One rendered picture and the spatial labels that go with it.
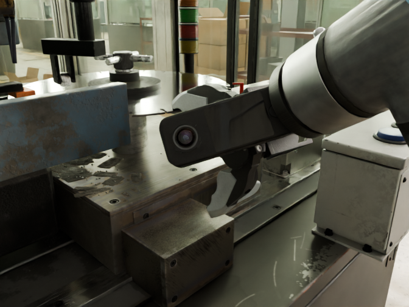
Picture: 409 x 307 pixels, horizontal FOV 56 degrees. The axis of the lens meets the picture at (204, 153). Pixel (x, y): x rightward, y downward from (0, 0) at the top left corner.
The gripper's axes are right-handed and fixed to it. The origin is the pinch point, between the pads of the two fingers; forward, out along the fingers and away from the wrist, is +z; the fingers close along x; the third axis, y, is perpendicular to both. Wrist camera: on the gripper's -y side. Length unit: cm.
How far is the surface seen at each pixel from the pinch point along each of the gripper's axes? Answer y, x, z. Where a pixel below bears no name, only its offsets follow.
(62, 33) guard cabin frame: 24, 78, 103
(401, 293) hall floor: 110, -65, 63
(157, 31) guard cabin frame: 36, 48, 53
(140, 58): 2.0, 17.5, 6.7
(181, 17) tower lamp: 22.4, 33.1, 21.4
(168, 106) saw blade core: -0.2, 7.1, -0.5
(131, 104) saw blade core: -3.5, 9.3, 2.7
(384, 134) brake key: 24.5, -4.9, -10.6
